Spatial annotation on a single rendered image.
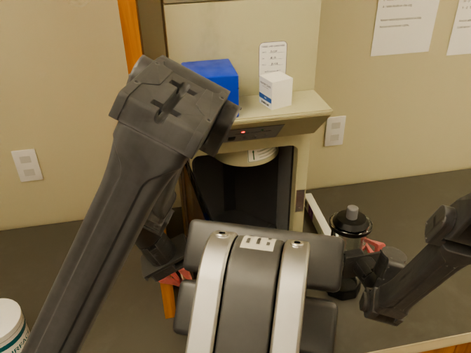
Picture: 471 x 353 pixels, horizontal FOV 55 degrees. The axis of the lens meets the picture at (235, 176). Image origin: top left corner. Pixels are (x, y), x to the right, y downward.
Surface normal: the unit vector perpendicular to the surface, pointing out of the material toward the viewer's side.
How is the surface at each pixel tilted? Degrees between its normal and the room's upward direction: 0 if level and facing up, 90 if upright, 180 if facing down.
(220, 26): 90
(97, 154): 90
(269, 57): 90
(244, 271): 27
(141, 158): 70
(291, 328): 44
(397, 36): 90
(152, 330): 0
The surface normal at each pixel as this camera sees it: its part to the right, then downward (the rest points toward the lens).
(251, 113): -0.02, -0.84
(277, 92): 0.48, 0.47
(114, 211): -0.04, 0.22
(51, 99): 0.20, 0.53
